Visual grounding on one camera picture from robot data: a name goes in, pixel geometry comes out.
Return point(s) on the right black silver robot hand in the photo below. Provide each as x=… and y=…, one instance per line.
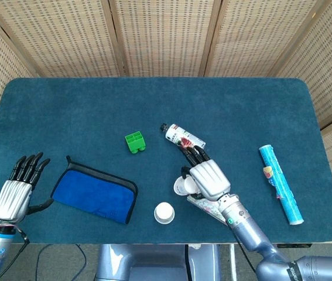
x=209, y=178

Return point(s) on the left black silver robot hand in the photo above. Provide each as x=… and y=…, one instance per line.
x=13, y=199

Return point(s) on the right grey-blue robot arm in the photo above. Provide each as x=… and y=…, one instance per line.
x=247, y=228

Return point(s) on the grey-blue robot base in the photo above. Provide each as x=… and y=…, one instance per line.
x=154, y=263

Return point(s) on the floral print carton box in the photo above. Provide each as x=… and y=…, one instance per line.
x=209, y=206

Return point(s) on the white printed drink bottle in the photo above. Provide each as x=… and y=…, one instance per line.
x=177, y=134

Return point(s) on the light blue printed tube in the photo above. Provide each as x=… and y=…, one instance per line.
x=280, y=184

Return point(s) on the blue folded towel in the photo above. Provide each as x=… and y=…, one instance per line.
x=92, y=190

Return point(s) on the green toy building block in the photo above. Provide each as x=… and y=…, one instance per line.
x=133, y=142

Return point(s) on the metal table leg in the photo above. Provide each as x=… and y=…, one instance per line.
x=232, y=263

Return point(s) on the teal table mat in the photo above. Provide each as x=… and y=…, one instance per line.
x=66, y=117

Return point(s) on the black table control panel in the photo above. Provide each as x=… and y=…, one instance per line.
x=294, y=246

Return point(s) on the woven bamboo folding screen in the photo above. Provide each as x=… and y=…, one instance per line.
x=165, y=35

